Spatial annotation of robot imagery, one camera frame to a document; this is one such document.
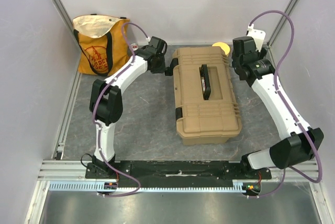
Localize tan plastic tool box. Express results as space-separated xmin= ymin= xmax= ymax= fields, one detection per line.
xmin=166 ymin=46 xmax=242 ymax=145

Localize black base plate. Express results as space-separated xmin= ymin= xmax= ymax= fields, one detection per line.
xmin=85 ymin=161 xmax=272 ymax=180

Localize yellow tote bag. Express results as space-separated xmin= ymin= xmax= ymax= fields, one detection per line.
xmin=72 ymin=14 xmax=130 ymax=77

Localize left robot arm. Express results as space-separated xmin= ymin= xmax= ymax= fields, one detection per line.
xmin=90 ymin=37 xmax=168 ymax=178

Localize slotted cable duct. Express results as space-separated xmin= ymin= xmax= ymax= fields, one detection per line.
xmin=49 ymin=181 xmax=249 ymax=194

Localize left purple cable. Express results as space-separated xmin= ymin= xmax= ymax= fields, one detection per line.
xmin=92 ymin=22 xmax=142 ymax=198

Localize energy drink can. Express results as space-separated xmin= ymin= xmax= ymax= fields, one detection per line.
xmin=131 ymin=43 xmax=139 ymax=51

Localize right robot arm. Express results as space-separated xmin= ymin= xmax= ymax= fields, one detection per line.
xmin=232 ymin=36 xmax=324 ymax=179

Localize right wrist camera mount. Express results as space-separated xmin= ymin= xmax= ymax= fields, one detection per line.
xmin=246 ymin=24 xmax=266 ymax=52

